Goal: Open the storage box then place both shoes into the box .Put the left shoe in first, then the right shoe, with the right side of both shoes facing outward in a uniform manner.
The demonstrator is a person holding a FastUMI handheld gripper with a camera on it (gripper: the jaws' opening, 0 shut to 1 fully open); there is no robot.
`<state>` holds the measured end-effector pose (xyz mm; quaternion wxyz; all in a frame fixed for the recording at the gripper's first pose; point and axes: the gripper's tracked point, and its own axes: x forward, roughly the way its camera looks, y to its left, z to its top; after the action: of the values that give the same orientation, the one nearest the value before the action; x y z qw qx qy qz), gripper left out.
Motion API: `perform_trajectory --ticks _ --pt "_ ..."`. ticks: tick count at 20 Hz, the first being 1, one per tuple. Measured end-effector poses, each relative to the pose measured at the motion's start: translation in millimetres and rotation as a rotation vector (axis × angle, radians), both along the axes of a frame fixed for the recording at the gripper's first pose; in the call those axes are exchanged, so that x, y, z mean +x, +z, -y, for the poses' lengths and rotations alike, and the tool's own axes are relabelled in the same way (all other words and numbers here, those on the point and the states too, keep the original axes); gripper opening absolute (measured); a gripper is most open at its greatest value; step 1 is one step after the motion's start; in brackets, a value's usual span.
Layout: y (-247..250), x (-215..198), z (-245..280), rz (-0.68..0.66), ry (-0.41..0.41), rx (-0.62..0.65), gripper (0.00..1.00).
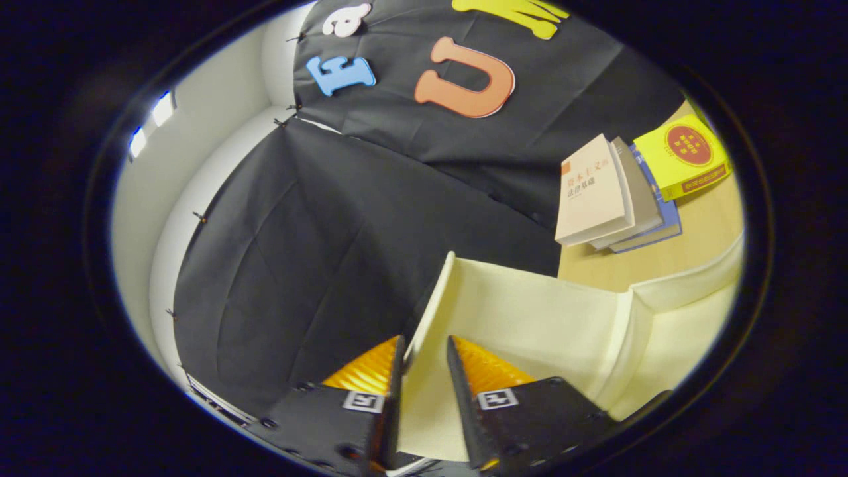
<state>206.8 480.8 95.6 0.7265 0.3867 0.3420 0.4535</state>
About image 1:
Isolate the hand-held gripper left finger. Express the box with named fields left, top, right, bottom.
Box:
left=245, top=335, right=406, bottom=474

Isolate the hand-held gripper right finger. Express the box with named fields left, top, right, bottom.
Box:
left=447, top=335, right=620, bottom=471

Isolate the cream fabric storage box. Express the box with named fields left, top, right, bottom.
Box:
left=397, top=232, right=746, bottom=462

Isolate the black backdrop cloth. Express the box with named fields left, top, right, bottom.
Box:
left=172, top=0, right=690, bottom=418

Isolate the beige paperback book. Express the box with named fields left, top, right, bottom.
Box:
left=555, top=133, right=635, bottom=247

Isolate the grey paperback book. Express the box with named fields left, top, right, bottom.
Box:
left=588, top=137, right=664, bottom=251

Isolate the blue book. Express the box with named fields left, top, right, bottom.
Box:
left=609, top=144, right=683, bottom=254

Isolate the yellow book with red circle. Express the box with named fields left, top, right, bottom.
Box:
left=633, top=113, right=733, bottom=202

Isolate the large ceiling light panel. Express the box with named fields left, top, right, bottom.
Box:
left=127, top=90, right=177, bottom=160

